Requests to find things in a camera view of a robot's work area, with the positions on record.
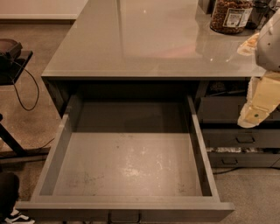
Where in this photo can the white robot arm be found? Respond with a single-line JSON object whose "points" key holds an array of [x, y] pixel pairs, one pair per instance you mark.
{"points": [[265, 45]]}

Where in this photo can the grey right bottom drawer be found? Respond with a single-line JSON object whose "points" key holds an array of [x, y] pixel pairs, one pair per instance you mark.
{"points": [[234, 160]]}

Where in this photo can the dark glass jar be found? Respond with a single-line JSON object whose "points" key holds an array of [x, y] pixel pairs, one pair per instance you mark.
{"points": [[260, 8]]}

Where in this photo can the black side stand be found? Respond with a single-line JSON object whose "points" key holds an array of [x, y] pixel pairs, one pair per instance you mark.
{"points": [[26, 113]]}

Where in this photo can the black and white sneaker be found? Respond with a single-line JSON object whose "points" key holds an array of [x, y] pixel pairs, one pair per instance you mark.
{"points": [[17, 217]]}

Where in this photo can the dark device on stand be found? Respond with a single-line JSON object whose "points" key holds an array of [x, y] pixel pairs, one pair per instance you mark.
{"points": [[9, 51]]}

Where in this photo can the clear jar of nuts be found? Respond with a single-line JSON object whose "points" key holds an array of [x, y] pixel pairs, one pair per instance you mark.
{"points": [[230, 16]]}

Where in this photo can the grey right middle drawer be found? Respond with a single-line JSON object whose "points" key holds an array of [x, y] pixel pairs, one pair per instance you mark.
{"points": [[251, 138]]}

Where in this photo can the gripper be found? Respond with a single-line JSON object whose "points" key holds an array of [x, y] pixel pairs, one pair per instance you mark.
{"points": [[269, 46]]}

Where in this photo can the grey cabinet with glossy top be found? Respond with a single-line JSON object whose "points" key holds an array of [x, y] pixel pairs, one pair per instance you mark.
{"points": [[159, 49]]}

